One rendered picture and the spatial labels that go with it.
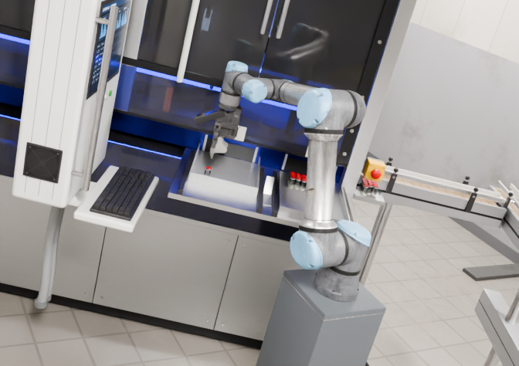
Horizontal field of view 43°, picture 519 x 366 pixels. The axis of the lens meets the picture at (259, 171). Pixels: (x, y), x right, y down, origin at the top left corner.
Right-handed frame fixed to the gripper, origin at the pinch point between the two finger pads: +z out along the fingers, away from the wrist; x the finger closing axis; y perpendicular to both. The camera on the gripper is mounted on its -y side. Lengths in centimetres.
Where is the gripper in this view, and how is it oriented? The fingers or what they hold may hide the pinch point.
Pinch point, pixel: (211, 153)
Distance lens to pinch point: 244.0
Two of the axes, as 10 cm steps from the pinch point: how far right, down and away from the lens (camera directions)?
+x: 0.2, -3.7, 9.3
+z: -2.4, 9.0, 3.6
